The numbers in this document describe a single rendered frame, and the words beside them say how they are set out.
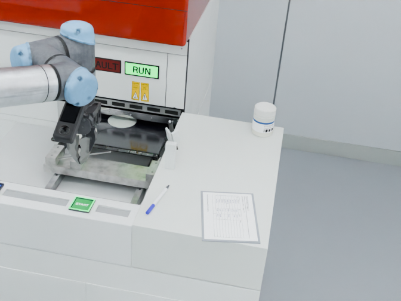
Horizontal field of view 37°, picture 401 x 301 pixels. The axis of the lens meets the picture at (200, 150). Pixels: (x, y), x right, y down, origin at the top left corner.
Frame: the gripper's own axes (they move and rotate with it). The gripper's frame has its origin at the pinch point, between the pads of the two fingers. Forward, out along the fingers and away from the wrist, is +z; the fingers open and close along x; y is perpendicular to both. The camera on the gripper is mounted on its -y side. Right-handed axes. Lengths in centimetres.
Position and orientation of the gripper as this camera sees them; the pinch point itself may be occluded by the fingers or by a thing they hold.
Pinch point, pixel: (79, 161)
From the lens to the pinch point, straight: 155.9
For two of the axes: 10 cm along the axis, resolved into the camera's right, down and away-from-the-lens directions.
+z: -0.7, 8.4, 5.3
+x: -9.8, -1.6, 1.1
